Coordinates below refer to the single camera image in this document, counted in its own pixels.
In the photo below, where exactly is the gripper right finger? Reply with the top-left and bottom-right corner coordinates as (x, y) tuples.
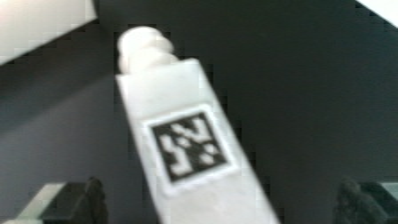
(334, 179), (398, 224)

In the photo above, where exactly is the white L-shaped obstacle fence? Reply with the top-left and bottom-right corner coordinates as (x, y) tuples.
(355, 0), (398, 28)

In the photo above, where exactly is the white leg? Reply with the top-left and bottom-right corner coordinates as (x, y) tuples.
(117, 26), (280, 224)

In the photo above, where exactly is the white square tabletop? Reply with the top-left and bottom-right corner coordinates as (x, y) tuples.
(0, 0), (97, 65)

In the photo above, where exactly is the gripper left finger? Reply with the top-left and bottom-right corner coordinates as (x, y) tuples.
(5, 177), (108, 224)

